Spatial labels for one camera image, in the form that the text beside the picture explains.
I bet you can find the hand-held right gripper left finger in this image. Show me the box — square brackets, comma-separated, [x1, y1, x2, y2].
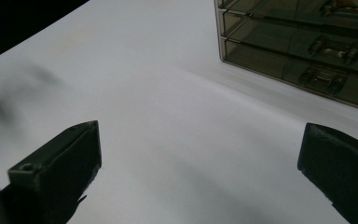
[7, 119, 103, 224]

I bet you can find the smoky transparent drawer organizer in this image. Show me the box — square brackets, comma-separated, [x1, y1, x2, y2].
[213, 0, 358, 114]

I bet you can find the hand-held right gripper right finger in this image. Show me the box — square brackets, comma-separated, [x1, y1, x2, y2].
[296, 121, 358, 224]

